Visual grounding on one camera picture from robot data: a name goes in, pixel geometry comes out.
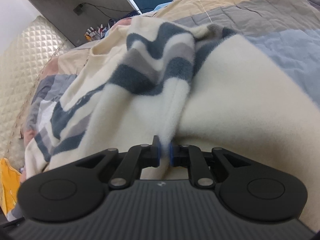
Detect patchwork quilt bedspread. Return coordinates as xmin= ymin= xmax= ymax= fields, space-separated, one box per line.
xmin=21 ymin=0 xmax=320 ymax=178

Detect small bottles on nightstand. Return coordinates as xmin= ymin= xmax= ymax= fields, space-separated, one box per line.
xmin=84 ymin=19 xmax=116 ymax=42

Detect grey white bedside cabinet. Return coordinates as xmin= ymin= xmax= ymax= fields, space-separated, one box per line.
xmin=30 ymin=0 xmax=134 ymax=47

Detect cream fleece striped garment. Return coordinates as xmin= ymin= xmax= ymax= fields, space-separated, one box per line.
xmin=24 ymin=16 xmax=319 ymax=230

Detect cream quilted headboard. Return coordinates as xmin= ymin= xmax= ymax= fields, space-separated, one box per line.
xmin=0 ymin=16 xmax=74 ymax=170

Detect yellow cloth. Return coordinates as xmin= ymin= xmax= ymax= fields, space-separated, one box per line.
xmin=1 ymin=158 xmax=21 ymax=215

